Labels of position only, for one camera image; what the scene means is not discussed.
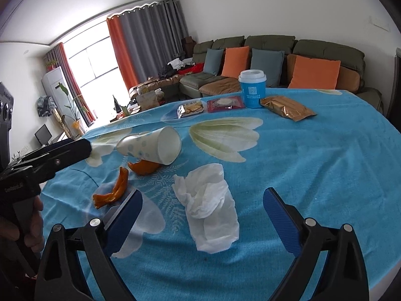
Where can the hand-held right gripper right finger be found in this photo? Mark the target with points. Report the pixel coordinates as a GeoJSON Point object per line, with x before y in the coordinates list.
{"type": "Point", "coordinates": [282, 222]}

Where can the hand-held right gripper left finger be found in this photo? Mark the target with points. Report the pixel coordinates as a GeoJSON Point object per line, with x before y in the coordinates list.
{"type": "Point", "coordinates": [123, 222]}

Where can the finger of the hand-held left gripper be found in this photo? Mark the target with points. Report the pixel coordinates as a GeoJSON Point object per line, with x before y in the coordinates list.
{"type": "Point", "coordinates": [69, 152]}

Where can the white tissue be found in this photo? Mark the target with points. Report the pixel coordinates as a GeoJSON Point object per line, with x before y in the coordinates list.
{"type": "Point", "coordinates": [210, 207]}

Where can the white dotted paper cup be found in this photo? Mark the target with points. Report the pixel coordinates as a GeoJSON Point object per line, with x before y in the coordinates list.
{"type": "Point", "coordinates": [147, 145]}

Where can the person's left hand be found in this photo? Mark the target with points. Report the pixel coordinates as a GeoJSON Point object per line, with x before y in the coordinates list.
{"type": "Point", "coordinates": [36, 225]}

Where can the white and black TV cabinet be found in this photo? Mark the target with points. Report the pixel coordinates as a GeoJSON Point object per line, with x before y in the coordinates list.
{"type": "Point", "coordinates": [59, 138]}

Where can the black monitor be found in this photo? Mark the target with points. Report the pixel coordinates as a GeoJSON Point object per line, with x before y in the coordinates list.
{"type": "Point", "coordinates": [43, 135]}

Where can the orange peel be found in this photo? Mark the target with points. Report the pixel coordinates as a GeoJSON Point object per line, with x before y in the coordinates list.
{"type": "Point", "coordinates": [120, 183]}
{"type": "Point", "coordinates": [145, 167]}

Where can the tall leafy potted plant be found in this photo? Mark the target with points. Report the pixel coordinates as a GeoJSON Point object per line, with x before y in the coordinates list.
{"type": "Point", "coordinates": [73, 109]}

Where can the covered standing fan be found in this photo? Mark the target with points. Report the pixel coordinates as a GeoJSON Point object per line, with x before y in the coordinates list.
{"type": "Point", "coordinates": [45, 106]}

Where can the blue flower print tablecloth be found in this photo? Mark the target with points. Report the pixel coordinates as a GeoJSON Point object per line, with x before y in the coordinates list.
{"type": "Point", "coordinates": [313, 178]}

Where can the white standing air conditioner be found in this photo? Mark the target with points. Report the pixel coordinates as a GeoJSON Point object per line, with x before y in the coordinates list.
{"type": "Point", "coordinates": [56, 87]}

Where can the grey and orange curtain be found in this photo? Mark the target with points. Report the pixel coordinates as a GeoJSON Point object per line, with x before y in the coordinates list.
{"type": "Point", "coordinates": [147, 37]}
{"type": "Point", "coordinates": [67, 78]}

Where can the window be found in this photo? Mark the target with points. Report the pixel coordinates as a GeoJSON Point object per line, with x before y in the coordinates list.
{"type": "Point", "coordinates": [94, 69]}

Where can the small potted plant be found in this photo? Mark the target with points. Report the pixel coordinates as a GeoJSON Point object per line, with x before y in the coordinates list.
{"type": "Point", "coordinates": [50, 65]}

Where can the cluttered coffee table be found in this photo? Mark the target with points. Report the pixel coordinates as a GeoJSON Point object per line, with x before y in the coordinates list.
{"type": "Point", "coordinates": [147, 100]}

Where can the gold snack packet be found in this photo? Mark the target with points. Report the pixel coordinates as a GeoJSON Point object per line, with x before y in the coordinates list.
{"type": "Point", "coordinates": [286, 109]}

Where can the black clothes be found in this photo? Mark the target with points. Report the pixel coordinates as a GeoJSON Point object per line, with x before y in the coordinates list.
{"type": "Point", "coordinates": [167, 71]}

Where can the flat colourful snack packet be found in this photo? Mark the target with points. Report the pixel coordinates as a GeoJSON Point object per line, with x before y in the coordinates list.
{"type": "Point", "coordinates": [191, 109]}

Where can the red snack packet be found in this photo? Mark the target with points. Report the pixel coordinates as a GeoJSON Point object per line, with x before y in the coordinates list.
{"type": "Point", "coordinates": [225, 104]}

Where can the blue cup with white lid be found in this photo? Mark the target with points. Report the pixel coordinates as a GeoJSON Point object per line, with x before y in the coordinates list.
{"type": "Point", "coordinates": [252, 91]}

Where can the red cloth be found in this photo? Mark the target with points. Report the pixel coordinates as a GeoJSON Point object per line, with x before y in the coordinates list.
{"type": "Point", "coordinates": [193, 69]}

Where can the orange cushion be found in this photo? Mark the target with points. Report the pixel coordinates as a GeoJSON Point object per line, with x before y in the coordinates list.
{"type": "Point", "coordinates": [235, 62]}
{"type": "Point", "coordinates": [315, 72]}

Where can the blue-grey cushion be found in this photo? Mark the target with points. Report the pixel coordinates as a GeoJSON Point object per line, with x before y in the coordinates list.
{"type": "Point", "coordinates": [213, 62]}
{"type": "Point", "coordinates": [268, 65]}

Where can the dark chair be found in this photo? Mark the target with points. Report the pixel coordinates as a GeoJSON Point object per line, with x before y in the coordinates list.
{"type": "Point", "coordinates": [395, 87]}

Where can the green sofa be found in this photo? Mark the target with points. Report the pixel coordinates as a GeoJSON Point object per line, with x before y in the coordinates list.
{"type": "Point", "coordinates": [313, 47]}

